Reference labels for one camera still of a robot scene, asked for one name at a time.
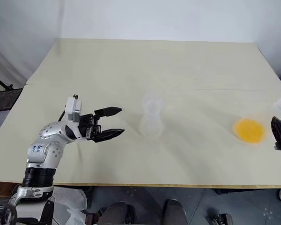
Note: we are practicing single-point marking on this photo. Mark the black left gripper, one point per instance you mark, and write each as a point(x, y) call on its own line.
point(87, 125)

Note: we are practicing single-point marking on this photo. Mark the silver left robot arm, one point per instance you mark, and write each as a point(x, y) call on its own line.
point(43, 150)

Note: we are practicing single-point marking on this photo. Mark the clear cup of orange liquid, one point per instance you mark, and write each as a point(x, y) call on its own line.
point(249, 130)

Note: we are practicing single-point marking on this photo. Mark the crumpled clear plastic bag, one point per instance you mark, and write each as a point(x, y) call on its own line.
point(69, 200)

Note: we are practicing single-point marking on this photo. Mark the dark rounded shape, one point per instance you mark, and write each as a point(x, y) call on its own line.
point(117, 213)
point(175, 212)

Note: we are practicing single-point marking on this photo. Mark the black stand with mesh plate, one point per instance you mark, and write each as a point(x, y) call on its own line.
point(4, 97)

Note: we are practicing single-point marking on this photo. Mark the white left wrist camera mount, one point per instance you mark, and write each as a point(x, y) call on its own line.
point(73, 107)

